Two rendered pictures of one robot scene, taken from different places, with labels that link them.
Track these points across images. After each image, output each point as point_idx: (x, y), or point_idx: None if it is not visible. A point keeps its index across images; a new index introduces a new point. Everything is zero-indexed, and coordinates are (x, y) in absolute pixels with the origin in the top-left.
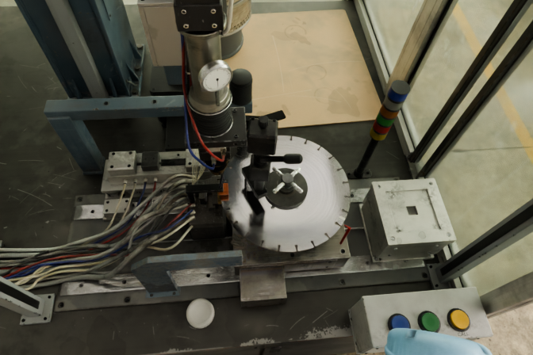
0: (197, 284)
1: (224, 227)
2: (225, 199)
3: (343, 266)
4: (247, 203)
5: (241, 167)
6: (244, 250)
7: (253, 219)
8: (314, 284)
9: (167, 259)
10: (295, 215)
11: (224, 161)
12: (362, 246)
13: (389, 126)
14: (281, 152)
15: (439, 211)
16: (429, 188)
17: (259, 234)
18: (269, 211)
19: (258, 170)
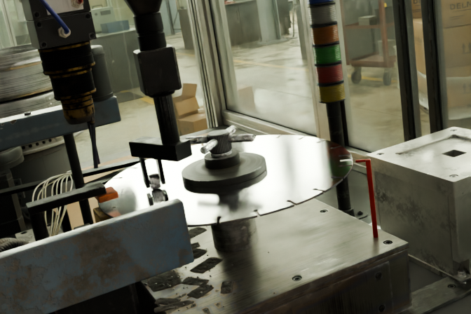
0: None
1: (134, 291)
2: (115, 210)
3: (411, 303)
4: (162, 200)
5: (130, 182)
6: (193, 307)
7: (184, 207)
8: None
9: (9, 252)
10: (261, 182)
11: (86, 56)
12: (423, 277)
13: (339, 63)
14: (193, 155)
15: None
16: (456, 132)
17: (207, 214)
18: (209, 193)
19: (155, 52)
